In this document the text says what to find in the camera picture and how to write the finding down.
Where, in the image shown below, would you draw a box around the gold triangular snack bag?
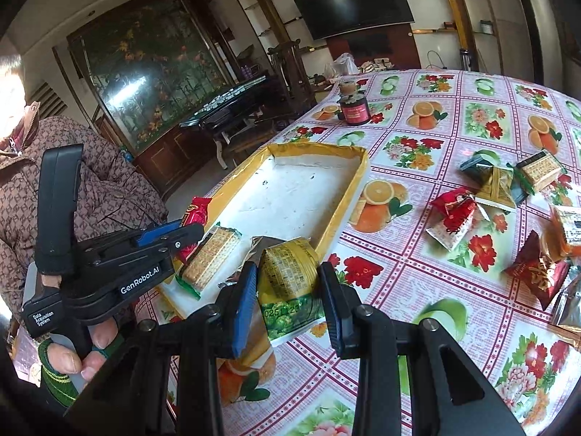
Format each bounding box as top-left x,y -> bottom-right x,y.
476,165 -> 517,211

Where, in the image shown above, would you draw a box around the small cork-top jar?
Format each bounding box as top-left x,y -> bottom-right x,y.
338,81 -> 358,97

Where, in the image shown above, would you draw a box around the black glossy side table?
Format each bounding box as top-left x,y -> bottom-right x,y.
178,75 -> 274,136

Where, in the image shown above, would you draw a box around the dark green packet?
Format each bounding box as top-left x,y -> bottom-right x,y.
459,154 -> 493,186

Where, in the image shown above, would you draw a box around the dark wooden chair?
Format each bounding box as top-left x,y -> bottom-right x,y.
268,39 -> 316,117

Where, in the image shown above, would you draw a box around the yellow cardboard tray box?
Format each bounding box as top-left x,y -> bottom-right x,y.
159,142 -> 369,319

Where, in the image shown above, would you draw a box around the long red candy bar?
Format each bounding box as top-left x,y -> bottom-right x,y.
176,196 -> 212,264

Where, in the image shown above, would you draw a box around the red white snack packet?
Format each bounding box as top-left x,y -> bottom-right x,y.
426,198 -> 477,252

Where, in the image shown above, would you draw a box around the white plastic bag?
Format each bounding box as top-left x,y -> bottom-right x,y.
323,52 -> 359,79

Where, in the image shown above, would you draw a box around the orange cracker pack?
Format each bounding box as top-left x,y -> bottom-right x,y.
545,206 -> 581,259

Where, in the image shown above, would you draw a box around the wooden stool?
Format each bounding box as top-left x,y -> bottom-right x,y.
215,121 -> 277,170

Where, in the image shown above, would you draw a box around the dark red gold snack bag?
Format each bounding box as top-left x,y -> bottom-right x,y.
502,230 -> 570,310

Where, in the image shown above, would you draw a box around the green-end cracker pack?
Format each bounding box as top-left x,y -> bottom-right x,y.
175,223 -> 242,299
516,150 -> 566,193

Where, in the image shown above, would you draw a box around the floral fruit tablecloth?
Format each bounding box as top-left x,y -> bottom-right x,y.
131,68 -> 581,436

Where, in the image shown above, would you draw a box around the steel thermos bottle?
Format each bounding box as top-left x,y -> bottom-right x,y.
460,47 -> 473,71

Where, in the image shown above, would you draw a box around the silver foil snack bag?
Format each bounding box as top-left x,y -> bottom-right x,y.
552,275 -> 581,333

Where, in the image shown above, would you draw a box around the large floral wall painting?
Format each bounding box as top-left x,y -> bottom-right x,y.
68,0 -> 229,154

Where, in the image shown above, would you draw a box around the small red snack packet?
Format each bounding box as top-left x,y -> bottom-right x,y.
430,187 -> 472,217

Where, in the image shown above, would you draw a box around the wall-mounted black television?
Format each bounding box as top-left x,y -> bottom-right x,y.
293,0 -> 414,40

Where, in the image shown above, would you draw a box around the person's left hand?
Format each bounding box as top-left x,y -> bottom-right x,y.
38,318 -> 119,382

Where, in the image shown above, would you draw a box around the yellow green pea snack bag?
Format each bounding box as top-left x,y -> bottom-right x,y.
257,238 -> 324,347

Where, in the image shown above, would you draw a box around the person in brown patterned jacket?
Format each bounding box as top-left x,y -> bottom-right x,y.
1,54 -> 167,318

